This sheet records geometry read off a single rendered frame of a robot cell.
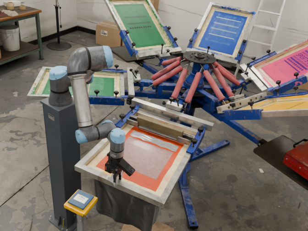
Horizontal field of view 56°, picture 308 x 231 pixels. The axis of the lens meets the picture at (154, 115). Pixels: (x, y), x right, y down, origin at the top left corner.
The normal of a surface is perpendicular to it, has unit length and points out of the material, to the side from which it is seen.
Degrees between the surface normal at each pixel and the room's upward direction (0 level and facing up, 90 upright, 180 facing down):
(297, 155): 0
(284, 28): 90
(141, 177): 0
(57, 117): 90
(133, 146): 0
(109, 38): 91
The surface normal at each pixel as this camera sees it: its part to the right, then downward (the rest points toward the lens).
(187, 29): -0.40, 0.45
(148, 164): 0.11, -0.84
